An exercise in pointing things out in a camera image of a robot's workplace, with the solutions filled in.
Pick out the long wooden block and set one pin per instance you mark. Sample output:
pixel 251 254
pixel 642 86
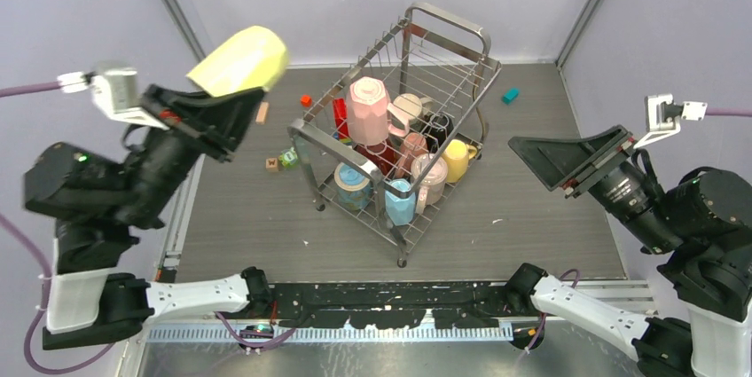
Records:
pixel 262 113

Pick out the light blue faceted mug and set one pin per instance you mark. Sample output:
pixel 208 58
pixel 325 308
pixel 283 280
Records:
pixel 400 210

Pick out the dark red mug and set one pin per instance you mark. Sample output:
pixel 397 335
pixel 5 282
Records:
pixel 383 155

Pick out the cream mug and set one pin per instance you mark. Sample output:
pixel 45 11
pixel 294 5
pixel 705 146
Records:
pixel 416 107

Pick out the pale yellow faceted mug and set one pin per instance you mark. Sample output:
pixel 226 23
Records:
pixel 253 58

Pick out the pink faceted mug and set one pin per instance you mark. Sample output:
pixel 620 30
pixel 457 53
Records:
pixel 372 117

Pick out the green toy cube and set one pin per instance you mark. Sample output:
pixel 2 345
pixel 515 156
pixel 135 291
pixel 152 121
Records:
pixel 288 159

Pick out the blue butterfly mug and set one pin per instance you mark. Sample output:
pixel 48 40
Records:
pixel 354 190

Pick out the wooden letter cube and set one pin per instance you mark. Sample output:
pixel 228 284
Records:
pixel 272 164

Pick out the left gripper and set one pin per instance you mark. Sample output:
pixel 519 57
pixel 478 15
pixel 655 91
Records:
pixel 226 116

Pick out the black mug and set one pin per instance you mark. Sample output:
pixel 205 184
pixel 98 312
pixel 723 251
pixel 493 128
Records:
pixel 436 130

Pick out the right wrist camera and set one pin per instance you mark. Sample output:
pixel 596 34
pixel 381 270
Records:
pixel 664 115

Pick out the teal block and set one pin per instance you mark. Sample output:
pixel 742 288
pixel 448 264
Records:
pixel 509 97

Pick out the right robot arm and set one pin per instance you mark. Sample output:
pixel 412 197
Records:
pixel 703 225

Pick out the steel wire dish rack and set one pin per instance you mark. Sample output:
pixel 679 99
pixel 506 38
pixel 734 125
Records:
pixel 429 52

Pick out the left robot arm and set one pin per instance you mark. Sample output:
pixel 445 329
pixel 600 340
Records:
pixel 95 202

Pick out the red block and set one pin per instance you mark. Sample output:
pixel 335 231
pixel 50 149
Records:
pixel 340 118

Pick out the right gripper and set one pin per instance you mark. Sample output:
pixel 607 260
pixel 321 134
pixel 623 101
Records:
pixel 561 157

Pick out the salmon pink mug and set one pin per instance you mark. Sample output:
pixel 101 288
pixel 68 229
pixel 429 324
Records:
pixel 413 145

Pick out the iridescent pink mug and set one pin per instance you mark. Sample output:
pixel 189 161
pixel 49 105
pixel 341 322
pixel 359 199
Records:
pixel 432 185

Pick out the small orange cube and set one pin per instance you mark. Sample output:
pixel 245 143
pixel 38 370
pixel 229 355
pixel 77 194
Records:
pixel 306 101

